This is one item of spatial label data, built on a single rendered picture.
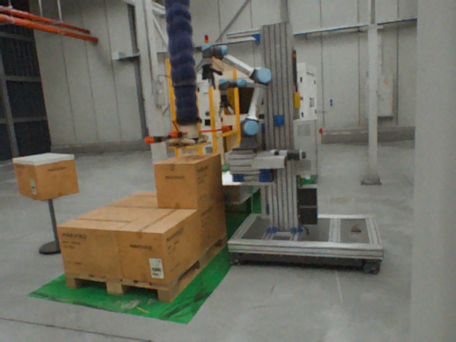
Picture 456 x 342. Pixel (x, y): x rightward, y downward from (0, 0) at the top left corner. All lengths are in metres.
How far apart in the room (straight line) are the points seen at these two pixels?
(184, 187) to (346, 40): 9.96
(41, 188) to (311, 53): 10.03
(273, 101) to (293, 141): 0.38
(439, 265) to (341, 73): 12.16
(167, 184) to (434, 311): 3.03
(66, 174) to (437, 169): 3.92
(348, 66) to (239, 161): 9.54
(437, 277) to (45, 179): 3.84
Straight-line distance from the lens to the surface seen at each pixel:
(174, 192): 3.18
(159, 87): 4.76
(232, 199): 3.71
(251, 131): 2.92
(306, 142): 3.12
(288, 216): 3.34
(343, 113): 12.33
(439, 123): 0.21
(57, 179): 4.00
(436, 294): 0.23
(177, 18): 3.34
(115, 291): 3.09
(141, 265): 2.83
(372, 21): 6.23
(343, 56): 12.39
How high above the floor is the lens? 1.38
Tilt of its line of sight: 11 degrees down
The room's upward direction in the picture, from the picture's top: 4 degrees counter-clockwise
